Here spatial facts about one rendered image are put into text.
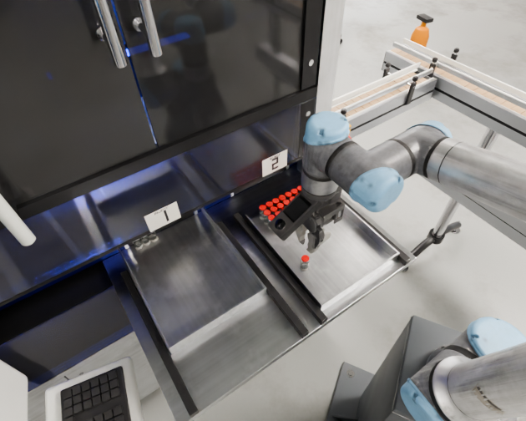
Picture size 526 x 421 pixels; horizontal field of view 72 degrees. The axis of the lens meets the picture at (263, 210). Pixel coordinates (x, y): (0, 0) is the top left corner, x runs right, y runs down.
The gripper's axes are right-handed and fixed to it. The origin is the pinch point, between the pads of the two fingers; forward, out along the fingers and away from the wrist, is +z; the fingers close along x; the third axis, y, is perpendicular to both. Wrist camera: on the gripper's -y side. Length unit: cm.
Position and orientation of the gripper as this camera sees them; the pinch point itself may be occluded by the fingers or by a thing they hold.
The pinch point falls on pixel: (305, 246)
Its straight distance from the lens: 89.0
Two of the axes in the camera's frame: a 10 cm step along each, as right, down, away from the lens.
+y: 8.3, -4.4, 3.5
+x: -5.6, -6.2, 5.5
